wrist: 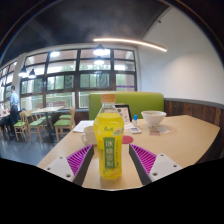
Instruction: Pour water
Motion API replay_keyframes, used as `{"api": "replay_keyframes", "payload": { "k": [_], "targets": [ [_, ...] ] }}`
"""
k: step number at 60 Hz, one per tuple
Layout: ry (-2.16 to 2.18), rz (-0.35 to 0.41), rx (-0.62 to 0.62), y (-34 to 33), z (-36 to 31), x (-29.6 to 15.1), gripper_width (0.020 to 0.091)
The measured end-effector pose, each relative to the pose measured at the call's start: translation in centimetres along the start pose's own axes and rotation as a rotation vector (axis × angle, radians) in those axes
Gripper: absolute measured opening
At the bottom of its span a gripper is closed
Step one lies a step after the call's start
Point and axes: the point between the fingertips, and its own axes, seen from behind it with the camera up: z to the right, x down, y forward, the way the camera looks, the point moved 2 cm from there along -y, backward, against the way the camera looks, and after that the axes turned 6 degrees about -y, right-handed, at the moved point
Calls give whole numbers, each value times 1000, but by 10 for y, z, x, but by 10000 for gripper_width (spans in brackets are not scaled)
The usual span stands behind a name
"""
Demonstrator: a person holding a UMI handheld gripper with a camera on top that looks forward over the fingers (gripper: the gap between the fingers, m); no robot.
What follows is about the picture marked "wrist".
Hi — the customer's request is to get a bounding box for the white bowl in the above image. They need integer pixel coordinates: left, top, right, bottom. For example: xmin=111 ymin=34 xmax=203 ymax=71
xmin=140 ymin=110 xmax=167 ymax=127

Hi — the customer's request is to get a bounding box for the group of black pendant lamps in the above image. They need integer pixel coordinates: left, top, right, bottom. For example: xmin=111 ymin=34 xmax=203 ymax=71
xmin=17 ymin=43 xmax=107 ymax=80

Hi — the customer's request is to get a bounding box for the small white card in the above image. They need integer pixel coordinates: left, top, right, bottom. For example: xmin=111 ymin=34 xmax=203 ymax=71
xmin=129 ymin=126 xmax=143 ymax=135

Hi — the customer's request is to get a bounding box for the framed table sign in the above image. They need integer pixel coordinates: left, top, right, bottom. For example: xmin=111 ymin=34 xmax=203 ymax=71
xmin=114 ymin=104 xmax=133 ymax=125

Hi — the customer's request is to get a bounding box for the red round coaster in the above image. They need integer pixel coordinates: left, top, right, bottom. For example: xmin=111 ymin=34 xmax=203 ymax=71
xmin=121 ymin=135 xmax=134 ymax=145

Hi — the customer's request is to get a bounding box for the white paper sheet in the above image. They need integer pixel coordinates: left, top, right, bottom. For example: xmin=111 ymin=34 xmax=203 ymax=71
xmin=72 ymin=120 xmax=95 ymax=134

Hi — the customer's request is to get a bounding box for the yellow drink bottle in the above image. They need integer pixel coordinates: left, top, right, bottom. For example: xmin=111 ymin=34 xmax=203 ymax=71
xmin=93 ymin=93 xmax=125 ymax=180

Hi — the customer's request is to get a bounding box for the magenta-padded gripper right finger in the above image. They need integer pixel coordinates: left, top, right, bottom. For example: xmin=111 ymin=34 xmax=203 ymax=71
xmin=128 ymin=143 xmax=184 ymax=186

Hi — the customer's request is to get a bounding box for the person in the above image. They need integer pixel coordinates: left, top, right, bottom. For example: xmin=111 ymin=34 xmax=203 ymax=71
xmin=8 ymin=85 xmax=21 ymax=127

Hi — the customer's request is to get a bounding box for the group of wooden green-seat chairs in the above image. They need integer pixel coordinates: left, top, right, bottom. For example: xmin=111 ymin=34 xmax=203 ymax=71
xmin=12 ymin=105 xmax=77 ymax=143

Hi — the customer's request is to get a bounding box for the white mug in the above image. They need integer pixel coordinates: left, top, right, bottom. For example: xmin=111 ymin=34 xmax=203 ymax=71
xmin=80 ymin=125 xmax=98 ymax=146

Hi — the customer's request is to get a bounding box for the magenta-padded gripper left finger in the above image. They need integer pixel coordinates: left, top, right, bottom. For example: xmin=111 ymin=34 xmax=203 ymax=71
xmin=43 ymin=144 xmax=95 ymax=187

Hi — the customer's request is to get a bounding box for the green bench seat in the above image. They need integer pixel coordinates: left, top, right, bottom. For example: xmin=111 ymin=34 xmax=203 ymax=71
xmin=88 ymin=91 xmax=165 ymax=121

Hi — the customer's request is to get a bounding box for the wooden dining table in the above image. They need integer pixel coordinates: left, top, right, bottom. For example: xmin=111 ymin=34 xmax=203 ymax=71
xmin=32 ymin=105 xmax=65 ymax=140

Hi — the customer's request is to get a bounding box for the long ceiling light strip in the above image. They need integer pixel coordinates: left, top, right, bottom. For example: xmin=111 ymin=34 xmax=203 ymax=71
xmin=92 ymin=37 xmax=168 ymax=53

